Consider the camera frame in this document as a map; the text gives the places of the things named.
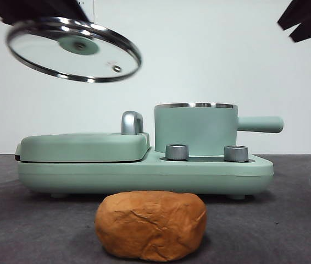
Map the brown potato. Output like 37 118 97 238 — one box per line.
93 190 208 262

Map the mint green breakfast machine base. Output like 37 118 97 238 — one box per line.
16 146 274 200

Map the silver griddle cover handle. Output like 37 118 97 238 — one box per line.
120 110 145 136

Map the glass lid with green knob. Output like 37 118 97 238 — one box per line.
5 16 143 84

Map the mint green griddle cover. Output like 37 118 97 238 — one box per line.
14 131 151 163

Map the silver control knob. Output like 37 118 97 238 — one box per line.
165 143 190 161
223 145 249 162

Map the mint green handled pot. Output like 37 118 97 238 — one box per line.
153 102 284 156

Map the white wall socket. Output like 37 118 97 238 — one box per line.
75 0 95 23

